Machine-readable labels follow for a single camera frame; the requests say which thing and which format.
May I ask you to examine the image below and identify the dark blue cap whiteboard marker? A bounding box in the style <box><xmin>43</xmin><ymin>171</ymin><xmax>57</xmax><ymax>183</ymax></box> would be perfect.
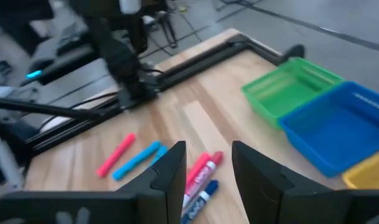
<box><xmin>180</xmin><ymin>179</ymin><xmax>220</xmax><ymax>224</ymax></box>

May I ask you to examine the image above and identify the blue plastic basket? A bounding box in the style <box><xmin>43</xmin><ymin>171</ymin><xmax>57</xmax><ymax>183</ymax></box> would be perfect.
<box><xmin>278</xmin><ymin>81</ymin><xmax>379</xmax><ymax>178</ymax></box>

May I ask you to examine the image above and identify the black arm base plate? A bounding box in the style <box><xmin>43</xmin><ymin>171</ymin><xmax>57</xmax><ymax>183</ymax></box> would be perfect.
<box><xmin>117</xmin><ymin>83</ymin><xmax>161</xmax><ymax>110</ymax></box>

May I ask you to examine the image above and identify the pink highlighter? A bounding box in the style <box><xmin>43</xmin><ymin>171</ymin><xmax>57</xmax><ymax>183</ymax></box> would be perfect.
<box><xmin>96</xmin><ymin>133</ymin><xmax>137</xmax><ymax>179</ymax></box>
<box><xmin>185</xmin><ymin>152</ymin><xmax>212</xmax><ymax>192</ymax></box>

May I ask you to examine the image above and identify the black table clamp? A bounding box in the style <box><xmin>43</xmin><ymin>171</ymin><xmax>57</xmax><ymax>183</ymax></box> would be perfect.
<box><xmin>278</xmin><ymin>44</ymin><xmax>306</xmax><ymax>67</ymax></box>

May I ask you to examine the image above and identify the black metal beam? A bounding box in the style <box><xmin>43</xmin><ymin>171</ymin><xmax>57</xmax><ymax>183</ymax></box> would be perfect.
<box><xmin>0</xmin><ymin>95</ymin><xmax>115</xmax><ymax>121</ymax></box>

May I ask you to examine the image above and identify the blue highlighter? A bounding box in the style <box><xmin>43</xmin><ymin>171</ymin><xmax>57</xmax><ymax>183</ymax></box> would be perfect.
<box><xmin>111</xmin><ymin>140</ymin><xmax>161</xmax><ymax>182</ymax></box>
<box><xmin>148</xmin><ymin>144</ymin><xmax>169</xmax><ymax>167</ymax></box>

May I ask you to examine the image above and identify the black aluminium table frame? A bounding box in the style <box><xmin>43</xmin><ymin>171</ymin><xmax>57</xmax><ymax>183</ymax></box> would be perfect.
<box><xmin>21</xmin><ymin>32</ymin><xmax>289</xmax><ymax>156</ymax></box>

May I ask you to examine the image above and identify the red cap whiteboard marker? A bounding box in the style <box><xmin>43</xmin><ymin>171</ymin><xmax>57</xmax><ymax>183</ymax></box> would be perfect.
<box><xmin>182</xmin><ymin>151</ymin><xmax>224</xmax><ymax>209</ymax></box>

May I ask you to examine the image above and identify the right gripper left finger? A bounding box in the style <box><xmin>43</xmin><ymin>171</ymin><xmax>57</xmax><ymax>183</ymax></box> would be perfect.
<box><xmin>116</xmin><ymin>140</ymin><xmax>188</xmax><ymax>224</ymax></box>

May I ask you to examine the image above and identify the yellow plastic basket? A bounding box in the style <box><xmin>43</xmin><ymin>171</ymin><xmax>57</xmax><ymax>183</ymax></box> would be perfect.
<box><xmin>342</xmin><ymin>149</ymin><xmax>379</xmax><ymax>190</ymax></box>

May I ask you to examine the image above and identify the green plastic basket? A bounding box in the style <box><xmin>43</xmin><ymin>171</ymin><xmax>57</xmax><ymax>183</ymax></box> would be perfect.
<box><xmin>241</xmin><ymin>57</ymin><xmax>345</xmax><ymax>130</ymax></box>

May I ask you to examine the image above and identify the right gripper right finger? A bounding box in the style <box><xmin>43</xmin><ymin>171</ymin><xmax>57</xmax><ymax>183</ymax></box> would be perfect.
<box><xmin>232</xmin><ymin>140</ymin><xmax>335</xmax><ymax>224</ymax></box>

